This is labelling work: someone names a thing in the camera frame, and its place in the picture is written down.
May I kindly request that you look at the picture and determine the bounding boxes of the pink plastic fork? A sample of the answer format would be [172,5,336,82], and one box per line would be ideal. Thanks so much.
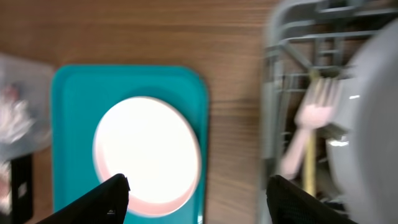
[280,78,341,180]

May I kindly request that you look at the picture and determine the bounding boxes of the grey round plate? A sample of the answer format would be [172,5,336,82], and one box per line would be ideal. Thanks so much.
[326,21,397,223]

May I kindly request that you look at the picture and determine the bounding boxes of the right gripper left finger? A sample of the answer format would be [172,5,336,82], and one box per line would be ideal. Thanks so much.
[38,174,130,224]

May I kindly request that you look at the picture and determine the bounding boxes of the grey dishwasher rack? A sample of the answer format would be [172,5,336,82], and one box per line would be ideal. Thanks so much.
[259,0,397,223]

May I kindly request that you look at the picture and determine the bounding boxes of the clear plastic bin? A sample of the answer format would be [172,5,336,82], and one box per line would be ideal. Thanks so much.
[1,53,55,161]

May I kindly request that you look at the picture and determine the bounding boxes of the white plate with cutlery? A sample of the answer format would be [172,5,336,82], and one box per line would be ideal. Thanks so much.
[93,96,201,217]

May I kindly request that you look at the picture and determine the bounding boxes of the teal plastic tray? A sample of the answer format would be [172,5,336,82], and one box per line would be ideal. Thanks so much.
[51,65,209,211]

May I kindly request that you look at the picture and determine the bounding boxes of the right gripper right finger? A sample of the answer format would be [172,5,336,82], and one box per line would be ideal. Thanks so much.
[267,175,356,224]

